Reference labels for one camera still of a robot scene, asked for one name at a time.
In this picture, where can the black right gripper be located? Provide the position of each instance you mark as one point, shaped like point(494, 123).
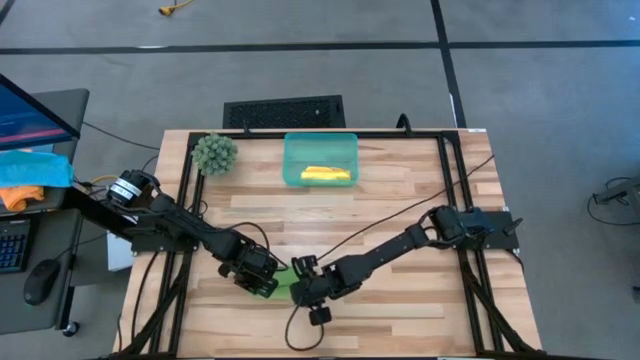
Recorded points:
point(320, 287)

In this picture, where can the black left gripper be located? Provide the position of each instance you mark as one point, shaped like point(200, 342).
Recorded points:
point(252, 270)

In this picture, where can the green microfiber towel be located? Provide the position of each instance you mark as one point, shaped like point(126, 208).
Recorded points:
point(285, 282)

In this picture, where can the yellow microfiber towel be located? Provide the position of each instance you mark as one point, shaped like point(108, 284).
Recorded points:
point(325, 174)

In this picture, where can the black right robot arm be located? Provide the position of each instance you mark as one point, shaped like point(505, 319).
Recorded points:
point(385, 252)

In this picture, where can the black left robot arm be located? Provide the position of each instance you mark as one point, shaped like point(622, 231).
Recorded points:
point(190, 227)

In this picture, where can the teal translucent plastic basket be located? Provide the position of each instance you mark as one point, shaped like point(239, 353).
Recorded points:
point(300, 150)

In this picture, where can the green artificial potted plant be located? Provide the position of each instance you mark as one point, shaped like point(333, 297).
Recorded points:
point(215, 154)

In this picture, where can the white box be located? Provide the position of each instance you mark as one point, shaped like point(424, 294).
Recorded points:
point(119, 257)

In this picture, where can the black perforated computer tower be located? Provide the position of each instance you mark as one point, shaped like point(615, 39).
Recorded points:
point(280, 112)

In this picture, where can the black slanted support beam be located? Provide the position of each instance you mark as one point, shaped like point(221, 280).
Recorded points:
point(90, 205)

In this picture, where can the black caster wheel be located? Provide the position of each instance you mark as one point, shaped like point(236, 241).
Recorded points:
point(71, 328)

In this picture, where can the black computer mouse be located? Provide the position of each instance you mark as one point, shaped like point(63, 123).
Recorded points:
point(41, 282)

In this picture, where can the black backlit keyboard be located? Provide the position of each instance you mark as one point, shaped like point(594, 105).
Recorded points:
point(12, 247)

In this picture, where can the grey side desk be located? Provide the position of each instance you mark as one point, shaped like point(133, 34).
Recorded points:
point(15, 315)

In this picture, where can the blue cloth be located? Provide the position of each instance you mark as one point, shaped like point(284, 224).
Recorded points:
point(30, 170)

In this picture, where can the orange cloth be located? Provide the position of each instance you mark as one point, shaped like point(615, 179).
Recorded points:
point(17, 197)

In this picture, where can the tilted monitor with blue screen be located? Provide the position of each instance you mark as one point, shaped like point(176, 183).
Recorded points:
point(30, 120)

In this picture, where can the grey chair base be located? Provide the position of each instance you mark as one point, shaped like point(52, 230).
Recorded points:
point(620, 192)

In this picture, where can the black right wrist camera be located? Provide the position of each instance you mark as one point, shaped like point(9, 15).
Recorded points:
point(320, 316)

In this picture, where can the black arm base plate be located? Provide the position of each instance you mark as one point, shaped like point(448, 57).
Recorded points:
point(165, 245)
point(505, 240)

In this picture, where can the black metal table frame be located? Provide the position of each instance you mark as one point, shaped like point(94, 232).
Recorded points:
point(260, 135)

